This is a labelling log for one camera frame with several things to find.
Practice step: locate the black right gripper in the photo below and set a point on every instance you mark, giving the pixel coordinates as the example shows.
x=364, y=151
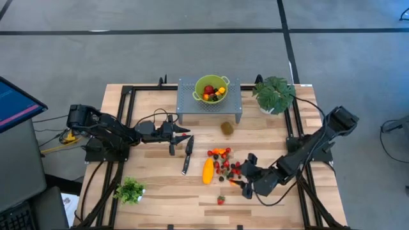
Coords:
x=254, y=175

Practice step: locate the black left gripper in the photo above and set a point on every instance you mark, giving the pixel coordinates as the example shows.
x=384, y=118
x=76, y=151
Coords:
x=172, y=140

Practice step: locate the small orange toy fruit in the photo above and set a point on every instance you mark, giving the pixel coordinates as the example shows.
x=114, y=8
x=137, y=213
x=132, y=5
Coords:
x=221, y=151
x=216, y=150
x=206, y=96

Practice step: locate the brown toy kiwi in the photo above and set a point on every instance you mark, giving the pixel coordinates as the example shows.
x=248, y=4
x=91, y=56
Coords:
x=227, y=128

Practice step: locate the big red toy fruit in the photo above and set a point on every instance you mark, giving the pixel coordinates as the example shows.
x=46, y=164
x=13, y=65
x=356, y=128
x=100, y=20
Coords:
x=209, y=89

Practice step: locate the orange-yellow toy fruit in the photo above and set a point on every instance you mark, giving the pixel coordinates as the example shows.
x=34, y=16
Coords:
x=221, y=90

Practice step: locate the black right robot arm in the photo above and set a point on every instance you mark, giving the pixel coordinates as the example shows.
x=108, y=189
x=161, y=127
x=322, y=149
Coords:
x=306, y=150

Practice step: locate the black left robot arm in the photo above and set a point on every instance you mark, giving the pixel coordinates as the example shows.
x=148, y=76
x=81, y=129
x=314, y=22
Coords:
x=105, y=127

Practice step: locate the long yellow toy fruit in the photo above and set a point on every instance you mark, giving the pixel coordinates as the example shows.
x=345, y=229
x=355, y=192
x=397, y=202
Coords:
x=208, y=171

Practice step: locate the grey perforated metal stand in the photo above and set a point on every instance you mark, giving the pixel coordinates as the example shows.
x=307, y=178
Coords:
x=191, y=105

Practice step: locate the large toy strawberry with leaves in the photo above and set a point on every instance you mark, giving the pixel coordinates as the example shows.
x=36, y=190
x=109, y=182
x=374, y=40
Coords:
x=220, y=200

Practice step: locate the green colander bowl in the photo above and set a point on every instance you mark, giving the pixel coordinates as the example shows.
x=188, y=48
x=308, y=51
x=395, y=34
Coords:
x=199, y=92

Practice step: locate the small green potted plant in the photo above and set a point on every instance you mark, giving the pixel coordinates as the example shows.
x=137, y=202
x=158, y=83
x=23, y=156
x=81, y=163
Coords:
x=129, y=190

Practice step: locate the large plant in white pot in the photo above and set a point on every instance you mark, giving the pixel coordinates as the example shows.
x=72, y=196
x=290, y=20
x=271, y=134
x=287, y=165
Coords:
x=274, y=95

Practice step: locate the yellow plug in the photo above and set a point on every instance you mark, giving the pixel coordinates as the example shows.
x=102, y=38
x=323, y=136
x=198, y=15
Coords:
x=69, y=138

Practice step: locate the white paper sheet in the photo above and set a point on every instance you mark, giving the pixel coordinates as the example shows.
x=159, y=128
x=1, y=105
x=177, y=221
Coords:
x=69, y=204

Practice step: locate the computer monitor blue screen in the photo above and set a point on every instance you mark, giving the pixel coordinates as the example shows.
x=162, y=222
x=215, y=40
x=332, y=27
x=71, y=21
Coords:
x=16, y=105

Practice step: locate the black keyboard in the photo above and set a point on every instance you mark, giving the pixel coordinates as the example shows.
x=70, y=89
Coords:
x=14, y=220

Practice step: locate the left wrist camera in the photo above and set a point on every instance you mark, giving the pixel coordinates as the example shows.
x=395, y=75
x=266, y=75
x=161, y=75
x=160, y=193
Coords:
x=165, y=127

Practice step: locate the black aluminium table frame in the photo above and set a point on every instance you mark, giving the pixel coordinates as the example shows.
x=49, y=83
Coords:
x=150, y=87

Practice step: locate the black frame post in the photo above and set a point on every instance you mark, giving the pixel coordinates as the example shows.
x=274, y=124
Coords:
x=259, y=79
x=163, y=80

